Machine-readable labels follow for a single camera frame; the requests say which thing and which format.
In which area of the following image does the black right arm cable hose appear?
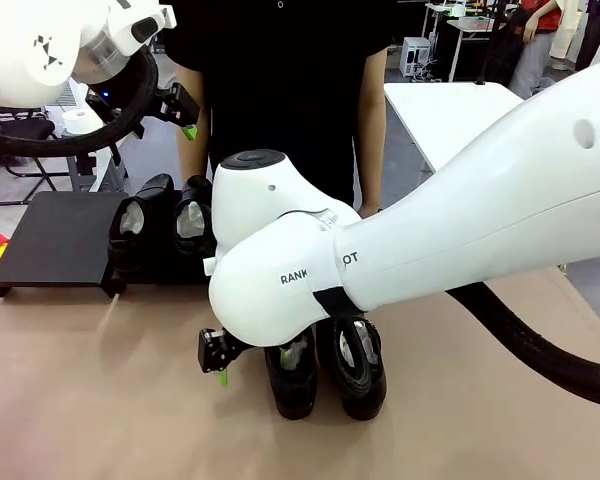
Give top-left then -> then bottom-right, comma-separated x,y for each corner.
444,279 -> 600,414

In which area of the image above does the black flat shoe stand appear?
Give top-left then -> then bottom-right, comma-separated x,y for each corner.
103,190 -> 214,300
0,190 -> 131,300

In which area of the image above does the person's left forearm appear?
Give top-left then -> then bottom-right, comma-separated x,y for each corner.
358,99 -> 387,206

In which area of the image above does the large white table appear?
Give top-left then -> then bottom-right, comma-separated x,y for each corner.
383,82 -> 526,174

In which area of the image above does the person's right forearm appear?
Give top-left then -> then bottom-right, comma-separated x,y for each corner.
176,124 -> 212,187

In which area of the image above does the person in red shirt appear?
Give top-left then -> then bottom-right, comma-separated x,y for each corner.
508,0 -> 561,99

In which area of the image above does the white paper stuffing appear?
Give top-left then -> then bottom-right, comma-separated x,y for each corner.
118,199 -> 149,235
279,334 -> 311,371
339,319 -> 381,374
176,200 -> 207,239

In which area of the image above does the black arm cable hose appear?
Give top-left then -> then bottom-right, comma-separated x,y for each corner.
444,279 -> 600,414
0,49 -> 160,146

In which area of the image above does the black slanted pole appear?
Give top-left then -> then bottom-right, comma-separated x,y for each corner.
477,0 -> 506,87

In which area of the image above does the white-frame background desk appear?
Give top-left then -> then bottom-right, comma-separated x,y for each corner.
424,2 -> 511,84

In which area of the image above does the black leather shoe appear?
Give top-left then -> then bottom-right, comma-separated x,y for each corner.
263,327 -> 320,420
318,317 -> 389,421
108,173 -> 175,274
172,174 -> 219,259

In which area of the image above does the grey plastic step stool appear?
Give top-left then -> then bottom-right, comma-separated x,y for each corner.
62,130 -> 130,194

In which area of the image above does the person torso black t-shirt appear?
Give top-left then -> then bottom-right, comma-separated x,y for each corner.
164,0 -> 396,211

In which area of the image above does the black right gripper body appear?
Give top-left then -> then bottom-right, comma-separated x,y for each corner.
196,326 -> 252,376

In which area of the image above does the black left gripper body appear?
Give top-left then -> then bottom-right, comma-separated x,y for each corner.
154,82 -> 201,127

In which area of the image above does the white computer case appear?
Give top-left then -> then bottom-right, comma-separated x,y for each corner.
401,36 -> 434,79

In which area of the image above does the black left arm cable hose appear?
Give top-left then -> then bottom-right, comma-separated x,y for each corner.
0,49 -> 160,146

